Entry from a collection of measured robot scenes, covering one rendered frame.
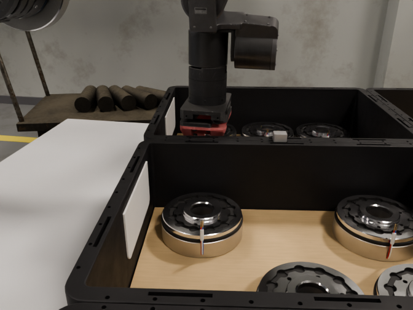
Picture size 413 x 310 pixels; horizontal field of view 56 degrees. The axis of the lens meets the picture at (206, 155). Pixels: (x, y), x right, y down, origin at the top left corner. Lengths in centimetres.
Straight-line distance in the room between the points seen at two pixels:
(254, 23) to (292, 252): 30
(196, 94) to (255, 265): 26
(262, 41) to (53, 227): 52
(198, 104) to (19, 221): 45
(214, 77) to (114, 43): 319
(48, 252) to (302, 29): 297
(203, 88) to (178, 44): 298
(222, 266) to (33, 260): 38
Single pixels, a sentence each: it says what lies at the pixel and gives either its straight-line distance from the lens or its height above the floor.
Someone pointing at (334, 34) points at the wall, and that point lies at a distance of 346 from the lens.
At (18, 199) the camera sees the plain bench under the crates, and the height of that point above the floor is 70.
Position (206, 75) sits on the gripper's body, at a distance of 56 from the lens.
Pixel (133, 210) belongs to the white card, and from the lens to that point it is 44.
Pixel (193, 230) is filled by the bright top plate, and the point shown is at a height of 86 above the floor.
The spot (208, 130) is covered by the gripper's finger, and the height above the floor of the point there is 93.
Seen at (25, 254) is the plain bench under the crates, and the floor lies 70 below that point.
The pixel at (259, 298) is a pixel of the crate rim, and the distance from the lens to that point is 29.
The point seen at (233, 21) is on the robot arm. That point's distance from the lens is 55.
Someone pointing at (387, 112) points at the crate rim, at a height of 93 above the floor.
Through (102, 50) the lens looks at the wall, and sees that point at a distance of 379.
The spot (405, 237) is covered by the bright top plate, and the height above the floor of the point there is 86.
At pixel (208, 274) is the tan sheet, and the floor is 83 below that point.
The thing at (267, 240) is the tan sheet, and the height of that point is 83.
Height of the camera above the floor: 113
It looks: 24 degrees down
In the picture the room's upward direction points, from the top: straight up
